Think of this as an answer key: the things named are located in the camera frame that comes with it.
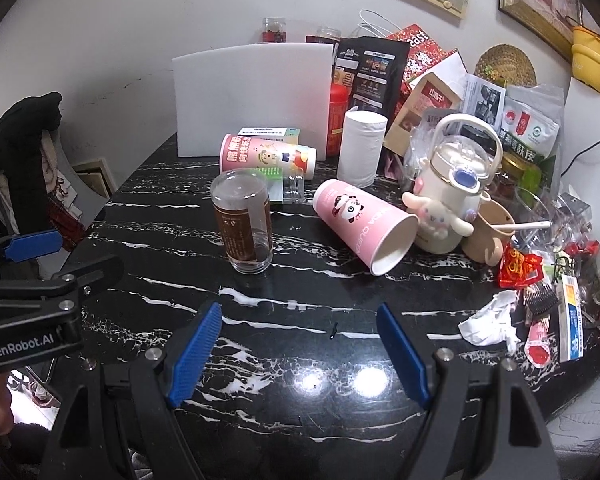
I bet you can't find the clear jar with brown label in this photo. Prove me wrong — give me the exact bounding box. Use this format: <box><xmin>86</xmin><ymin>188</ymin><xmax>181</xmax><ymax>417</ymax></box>
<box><xmin>210</xmin><ymin>168</ymin><xmax>273</xmax><ymax>275</ymax></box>

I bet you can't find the pink panda paper cup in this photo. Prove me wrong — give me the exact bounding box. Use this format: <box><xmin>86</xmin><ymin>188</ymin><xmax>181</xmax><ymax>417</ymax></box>
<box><xmin>312</xmin><ymin>179</ymin><xmax>418</xmax><ymax>276</ymax></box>

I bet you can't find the pink cartoon paper cup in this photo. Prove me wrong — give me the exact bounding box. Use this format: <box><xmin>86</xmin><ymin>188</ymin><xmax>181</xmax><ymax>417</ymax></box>
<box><xmin>219</xmin><ymin>134</ymin><xmax>317</xmax><ymax>180</ymax></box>

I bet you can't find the red plaid scarf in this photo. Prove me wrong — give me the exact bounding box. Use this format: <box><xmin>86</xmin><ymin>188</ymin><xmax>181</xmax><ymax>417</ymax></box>
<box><xmin>46</xmin><ymin>194</ymin><xmax>86</xmax><ymax>252</ymax></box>

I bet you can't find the pink red sachet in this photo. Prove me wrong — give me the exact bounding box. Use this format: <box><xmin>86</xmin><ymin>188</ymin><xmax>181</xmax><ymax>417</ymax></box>
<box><xmin>524</xmin><ymin>318</ymin><xmax>552</xmax><ymax>370</ymax></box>

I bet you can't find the black jacket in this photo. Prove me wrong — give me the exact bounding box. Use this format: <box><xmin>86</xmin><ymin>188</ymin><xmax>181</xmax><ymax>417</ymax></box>
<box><xmin>0</xmin><ymin>92</ymin><xmax>62</xmax><ymax>234</ymax></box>

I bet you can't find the crumpled white tissue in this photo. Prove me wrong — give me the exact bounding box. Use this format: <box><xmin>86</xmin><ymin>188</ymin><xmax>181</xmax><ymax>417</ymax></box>
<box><xmin>458</xmin><ymin>289</ymin><xmax>520</xmax><ymax>356</ymax></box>

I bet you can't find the blue white medicine box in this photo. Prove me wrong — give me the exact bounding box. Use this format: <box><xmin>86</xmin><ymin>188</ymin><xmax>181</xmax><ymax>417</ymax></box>
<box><xmin>558</xmin><ymin>274</ymin><xmax>584</xmax><ymax>363</ymax></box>

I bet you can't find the red snack packet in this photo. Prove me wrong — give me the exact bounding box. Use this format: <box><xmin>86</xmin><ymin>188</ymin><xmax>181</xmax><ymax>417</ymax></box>
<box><xmin>498</xmin><ymin>244</ymin><xmax>544</xmax><ymax>289</ymax></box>

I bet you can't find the beige plastic mug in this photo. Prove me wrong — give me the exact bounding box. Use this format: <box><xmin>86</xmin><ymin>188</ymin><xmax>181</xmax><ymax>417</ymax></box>
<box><xmin>460</xmin><ymin>202</ymin><xmax>515</xmax><ymax>266</ymax></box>

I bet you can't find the clear bottle with green label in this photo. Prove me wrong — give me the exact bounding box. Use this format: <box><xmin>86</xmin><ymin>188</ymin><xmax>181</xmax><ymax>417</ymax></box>
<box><xmin>258</xmin><ymin>167</ymin><xmax>304</xmax><ymax>205</ymax></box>

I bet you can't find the white bottle with plush dog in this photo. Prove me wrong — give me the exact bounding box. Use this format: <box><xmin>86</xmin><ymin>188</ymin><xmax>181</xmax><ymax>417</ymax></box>
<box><xmin>402</xmin><ymin>113</ymin><xmax>503</xmax><ymax>255</ymax></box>

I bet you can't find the white teal medicine box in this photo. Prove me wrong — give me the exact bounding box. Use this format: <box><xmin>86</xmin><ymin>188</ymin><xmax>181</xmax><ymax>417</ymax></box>
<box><xmin>237</xmin><ymin>127</ymin><xmax>301</xmax><ymax>144</ymax></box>

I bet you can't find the white foam board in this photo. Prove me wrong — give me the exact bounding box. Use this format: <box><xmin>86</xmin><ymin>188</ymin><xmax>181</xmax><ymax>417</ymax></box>
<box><xmin>172</xmin><ymin>42</ymin><xmax>332</xmax><ymax>160</ymax></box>

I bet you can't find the white toilet paper roll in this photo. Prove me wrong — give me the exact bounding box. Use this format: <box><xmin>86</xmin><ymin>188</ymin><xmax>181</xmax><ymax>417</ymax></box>
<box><xmin>337</xmin><ymin>106</ymin><xmax>388</xmax><ymax>188</ymax></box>

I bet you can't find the white green tea bag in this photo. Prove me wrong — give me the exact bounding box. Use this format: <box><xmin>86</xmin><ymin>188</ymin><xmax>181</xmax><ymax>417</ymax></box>
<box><xmin>500</xmin><ymin>84</ymin><xmax>565</xmax><ymax>164</ymax></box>

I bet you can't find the glass jar with red contents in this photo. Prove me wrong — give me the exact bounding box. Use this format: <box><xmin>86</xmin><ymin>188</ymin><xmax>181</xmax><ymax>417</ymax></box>
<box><xmin>261</xmin><ymin>16</ymin><xmax>287</xmax><ymax>44</ymax></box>

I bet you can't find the brown paper box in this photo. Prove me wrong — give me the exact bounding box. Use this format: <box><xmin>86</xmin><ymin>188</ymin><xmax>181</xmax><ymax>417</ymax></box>
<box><xmin>384</xmin><ymin>73</ymin><xmax>460</xmax><ymax>156</ymax></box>

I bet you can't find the red tin can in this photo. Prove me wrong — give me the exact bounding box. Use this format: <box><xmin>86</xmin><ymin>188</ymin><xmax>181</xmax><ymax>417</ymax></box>
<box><xmin>326</xmin><ymin>84</ymin><xmax>349</xmax><ymax>157</ymax></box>

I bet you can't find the woven straw fan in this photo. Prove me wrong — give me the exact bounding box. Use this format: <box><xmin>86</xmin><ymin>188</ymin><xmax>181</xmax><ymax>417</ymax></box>
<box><xmin>474</xmin><ymin>44</ymin><xmax>538</xmax><ymax>87</ymax></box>

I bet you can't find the black snack pouch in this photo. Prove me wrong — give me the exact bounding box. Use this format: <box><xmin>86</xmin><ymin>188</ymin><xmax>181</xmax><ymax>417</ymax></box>
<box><xmin>332</xmin><ymin>36</ymin><xmax>411</xmax><ymax>119</ymax></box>

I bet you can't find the red gift bag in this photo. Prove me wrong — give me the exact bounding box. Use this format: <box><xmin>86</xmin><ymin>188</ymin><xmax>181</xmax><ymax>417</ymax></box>
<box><xmin>387</xmin><ymin>24</ymin><xmax>453</xmax><ymax>84</ymax></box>

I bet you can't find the yellow bowl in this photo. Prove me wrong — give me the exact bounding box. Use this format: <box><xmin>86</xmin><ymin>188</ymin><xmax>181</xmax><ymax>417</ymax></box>
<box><xmin>571</xmin><ymin>25</ymin><xmax>600</xmax><ymax>93</ymax></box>

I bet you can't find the gold framed picture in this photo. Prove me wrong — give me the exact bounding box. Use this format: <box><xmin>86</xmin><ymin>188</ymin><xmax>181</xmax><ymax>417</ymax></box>
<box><xmin>498</xmin><ymin>0</ymin><xmax>582</xmax><ymax>62</ymax></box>

